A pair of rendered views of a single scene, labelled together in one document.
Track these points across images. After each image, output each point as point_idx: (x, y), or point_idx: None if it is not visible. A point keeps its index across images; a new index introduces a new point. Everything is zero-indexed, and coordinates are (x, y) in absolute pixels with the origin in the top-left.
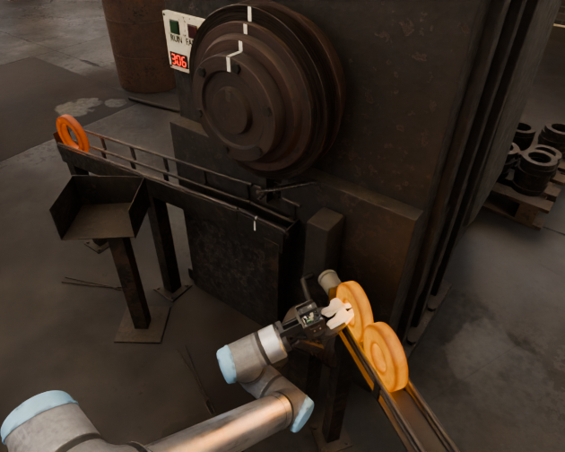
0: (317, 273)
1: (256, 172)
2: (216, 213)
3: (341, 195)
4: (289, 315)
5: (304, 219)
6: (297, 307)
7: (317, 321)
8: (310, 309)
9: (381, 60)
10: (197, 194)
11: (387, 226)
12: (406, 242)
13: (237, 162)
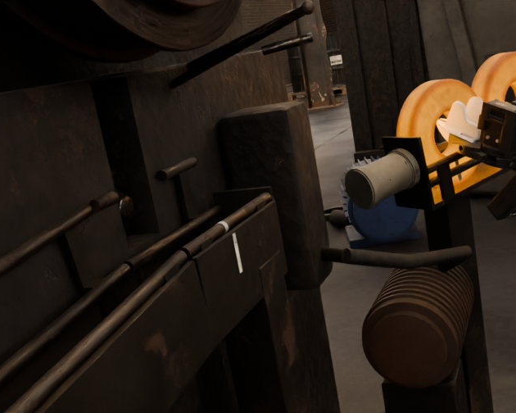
0: (325, 235)
1: (193, 38)
2: (151, 368)
3: (220, 69)
4: (427, 306)
5: (200, 203)
6: (511, 111)
7: None
8: (505, 102)
9: None
10: (48, 381)
11: (269, 87)
12: (287, 99)
13: (150, 34)
